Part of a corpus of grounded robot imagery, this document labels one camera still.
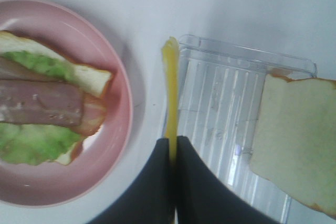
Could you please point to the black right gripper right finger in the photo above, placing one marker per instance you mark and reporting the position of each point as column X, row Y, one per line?
column 202, row 198

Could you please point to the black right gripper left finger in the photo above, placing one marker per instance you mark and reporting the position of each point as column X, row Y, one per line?
column 149, row 199

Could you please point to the bacon strip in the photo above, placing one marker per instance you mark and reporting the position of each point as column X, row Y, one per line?
column 34, row 102
column 94, row 108

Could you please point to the bread slice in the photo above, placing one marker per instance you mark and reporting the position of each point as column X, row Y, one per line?
column 91, row 79
column 294, row 141

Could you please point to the green lettuce leaf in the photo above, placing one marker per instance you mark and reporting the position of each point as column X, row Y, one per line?
column 33, row 145

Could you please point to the yellow cheese slice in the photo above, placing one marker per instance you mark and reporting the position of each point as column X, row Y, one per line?
column 172, row 90

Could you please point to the clear right plastic container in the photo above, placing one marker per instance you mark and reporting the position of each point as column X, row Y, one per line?
column 219, row 87

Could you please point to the pink plate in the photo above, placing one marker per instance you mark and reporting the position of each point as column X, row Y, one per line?
column 51, row 184

